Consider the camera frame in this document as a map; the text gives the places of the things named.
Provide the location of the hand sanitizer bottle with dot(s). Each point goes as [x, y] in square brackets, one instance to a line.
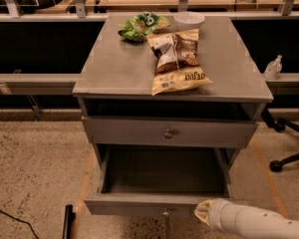
[273, 69]

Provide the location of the grey top drawer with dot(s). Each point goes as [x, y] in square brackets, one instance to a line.
[170, 132]

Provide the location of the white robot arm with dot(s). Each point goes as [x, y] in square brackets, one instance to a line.
[245, 221]

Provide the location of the black office chair base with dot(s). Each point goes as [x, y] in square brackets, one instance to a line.
[286, 138]

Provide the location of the grey drawer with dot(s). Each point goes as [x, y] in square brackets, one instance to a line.
[159, 181]
[170, 132]

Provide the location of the brown yellow snack bag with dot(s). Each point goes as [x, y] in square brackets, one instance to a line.
[177, 67]

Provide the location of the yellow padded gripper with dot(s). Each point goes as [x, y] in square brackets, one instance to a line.
[216, 212]

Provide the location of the black bar on floor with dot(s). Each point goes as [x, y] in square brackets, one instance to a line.
[68, 221]

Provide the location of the green chip bag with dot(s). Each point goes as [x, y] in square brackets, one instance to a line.
[138, 27]

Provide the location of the grey wooden drawer cabinet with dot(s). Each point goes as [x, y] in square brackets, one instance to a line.
[116, 80]

